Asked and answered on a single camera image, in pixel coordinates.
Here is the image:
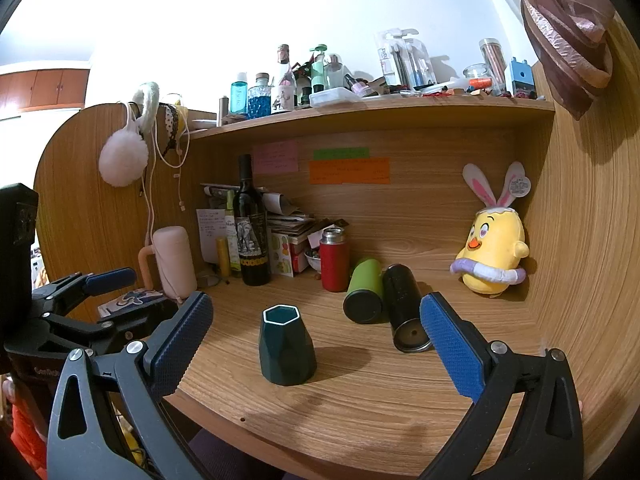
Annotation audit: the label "black thermos bottle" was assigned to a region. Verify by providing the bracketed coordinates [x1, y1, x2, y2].
[382, 263, 434, 354]

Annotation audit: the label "wooden wall cabinets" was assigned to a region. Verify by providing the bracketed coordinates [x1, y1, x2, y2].
[0, 67, 91, 114]

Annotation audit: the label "dark wine bottle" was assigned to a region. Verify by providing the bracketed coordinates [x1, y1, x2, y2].
[232, 154, 272, 287]

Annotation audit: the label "bottle of blue beads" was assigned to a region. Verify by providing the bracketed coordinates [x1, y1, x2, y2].
[247, 73, 273, 118]

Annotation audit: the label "yellow chick plush toy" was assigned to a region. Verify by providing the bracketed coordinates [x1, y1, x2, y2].
[449, 161, 532, 297]

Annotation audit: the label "dark green faceted cup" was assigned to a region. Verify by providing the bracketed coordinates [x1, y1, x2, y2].
[258, 305, 317, 387]

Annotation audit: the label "red thermos bottle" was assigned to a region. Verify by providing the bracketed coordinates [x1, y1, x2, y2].
[319, 226, 351, 293]

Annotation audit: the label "blue box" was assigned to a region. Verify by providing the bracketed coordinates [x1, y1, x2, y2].
[505, 57, 537, 99]

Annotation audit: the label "clear illustrated glass bottle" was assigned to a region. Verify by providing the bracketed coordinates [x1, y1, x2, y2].
[271, 44, 295, 114]

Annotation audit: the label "pink sticky note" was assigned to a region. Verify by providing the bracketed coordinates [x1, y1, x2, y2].
[252, 141, 300, 176]

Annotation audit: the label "orange cloth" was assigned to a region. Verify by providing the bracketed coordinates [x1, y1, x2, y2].
[9, 402, 48, 478]

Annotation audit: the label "black dotted headband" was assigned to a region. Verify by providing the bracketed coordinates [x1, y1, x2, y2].
[159, 102, 184, 156]

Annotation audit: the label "green sticky note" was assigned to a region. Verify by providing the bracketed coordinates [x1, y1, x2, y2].
[313, 147, 371, 161]

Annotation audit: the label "stack of books and papers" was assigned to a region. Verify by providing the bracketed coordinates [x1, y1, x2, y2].
[200, 182, 351, 248]

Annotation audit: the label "white fluffy earmuffs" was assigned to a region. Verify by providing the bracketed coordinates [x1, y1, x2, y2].
[98, 81, 161, 188]

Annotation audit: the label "orange sticky note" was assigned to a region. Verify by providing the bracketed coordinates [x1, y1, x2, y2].
[309, 158, 391, 186]

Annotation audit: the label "clear tube of sticks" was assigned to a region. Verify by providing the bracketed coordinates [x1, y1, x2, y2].
[478, 38, 509, 95]

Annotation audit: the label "white paper note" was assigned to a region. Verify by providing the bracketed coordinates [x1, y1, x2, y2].
[196, 208, 229, 264]

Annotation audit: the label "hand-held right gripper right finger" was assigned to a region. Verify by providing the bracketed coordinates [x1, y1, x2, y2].
[417, 291, 586, 480]

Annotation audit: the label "white plastic tray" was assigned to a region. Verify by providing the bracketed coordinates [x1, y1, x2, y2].
[309, 87, 364, 109]

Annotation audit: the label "sticker sheet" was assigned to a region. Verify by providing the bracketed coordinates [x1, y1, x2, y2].
[270, 232, 296, 279]

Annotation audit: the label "clear glass jar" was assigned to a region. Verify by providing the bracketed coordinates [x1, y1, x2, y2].
[462, 63, 494, 94]

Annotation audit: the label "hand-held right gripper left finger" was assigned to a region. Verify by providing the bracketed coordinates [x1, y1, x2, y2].
[47, 290, 216, 480]

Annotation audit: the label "blue mouthwash bottle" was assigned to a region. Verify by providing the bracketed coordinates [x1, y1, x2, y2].
[230, 72, 249, 119]

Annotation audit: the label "white earphone cable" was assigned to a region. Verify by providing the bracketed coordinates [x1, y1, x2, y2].
[142, 104, 192, 247]

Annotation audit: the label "green thermos bottle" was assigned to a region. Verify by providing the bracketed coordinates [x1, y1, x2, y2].
[342, 257, 386, 324]

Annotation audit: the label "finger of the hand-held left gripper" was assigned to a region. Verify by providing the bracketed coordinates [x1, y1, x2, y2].
[42, 297, 182, 358]
[31, 267, 137, 321]

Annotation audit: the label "wooden desk hutch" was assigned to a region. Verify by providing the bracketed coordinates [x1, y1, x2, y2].
[32, 94, 640, 480]

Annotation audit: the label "yellow-green slim bottle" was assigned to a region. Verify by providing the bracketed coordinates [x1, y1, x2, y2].
[222, 190, 242, 278]

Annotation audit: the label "toothbrush blister package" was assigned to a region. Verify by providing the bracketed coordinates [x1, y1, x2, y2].
[375, 28, 437, 92]

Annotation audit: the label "green pump bottle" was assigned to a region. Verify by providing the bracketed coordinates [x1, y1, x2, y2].
[308, 44, 329, 94]

